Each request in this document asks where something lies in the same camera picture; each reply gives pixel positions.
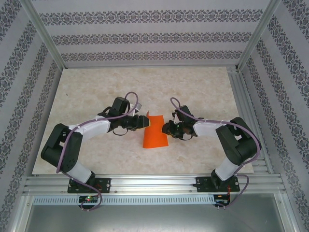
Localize aluminium frame post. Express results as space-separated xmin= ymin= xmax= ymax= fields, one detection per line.
xmin=19 ymin=0 xmax=66 ymax=70
xmin=8 ymin=194 xmax=34 ymax=232
xmin=274 ymin=192 xmax=302 ymax=232
xmin=236 ymin=0 xmax=282 ymax=72

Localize grey metal sheet panel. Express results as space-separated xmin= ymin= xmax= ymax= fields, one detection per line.
xmin=24 ymin=204 xmax=295 ymax=232

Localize small circuit board blue light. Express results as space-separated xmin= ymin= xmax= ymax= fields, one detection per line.
xmin=214 ymin=194 xmax=231 ymax=206

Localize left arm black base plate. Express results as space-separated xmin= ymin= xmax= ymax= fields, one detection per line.
xmin=67 ymin=177 xmax=112 ymax=194

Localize slotted grey cable duct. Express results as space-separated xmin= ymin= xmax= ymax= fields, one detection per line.
xmin=32 ymin=194 xmax=215 ymax=205

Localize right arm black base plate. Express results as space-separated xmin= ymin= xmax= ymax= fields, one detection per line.
xmin=196 ymin=176 xmax=240 ymax=193

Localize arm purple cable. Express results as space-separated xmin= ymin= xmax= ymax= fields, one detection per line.
xmin=170 ymin=97 xmax=262 ymax=211
xmin=56 ymin=91 xmax=143 ymax=213

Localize left camera white bracket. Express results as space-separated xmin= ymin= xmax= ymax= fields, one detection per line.
xmin=122 ymin=103 xmax=140 ymax=116

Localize long aluminium mounting rail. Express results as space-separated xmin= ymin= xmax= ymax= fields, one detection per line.
xmin=23 ymin=174 xmax=283 ymax=194

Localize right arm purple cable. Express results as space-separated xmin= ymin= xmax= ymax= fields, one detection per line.
xmin=170 ymin=97 xmax=262 ymax=211

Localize small circuit board green light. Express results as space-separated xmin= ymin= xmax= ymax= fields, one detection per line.
xmin=79 ymin=195 xmax=99 ymax=203

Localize aluminium side rails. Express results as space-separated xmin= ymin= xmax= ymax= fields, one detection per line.
xmin=226 ymin=66 xmax=276 ymax=175

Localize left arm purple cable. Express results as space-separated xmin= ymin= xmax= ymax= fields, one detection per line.
xmin=56 ymin=91 xmax=143 ymax=213

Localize left gripper thin black wire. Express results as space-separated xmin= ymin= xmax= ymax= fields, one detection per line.
xmin=112 ymin=127 xmax=130 ymax=136

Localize orange square paper sheet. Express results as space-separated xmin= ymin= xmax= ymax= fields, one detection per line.
xmin=142 ymin=110 xmax=169 ymax=149

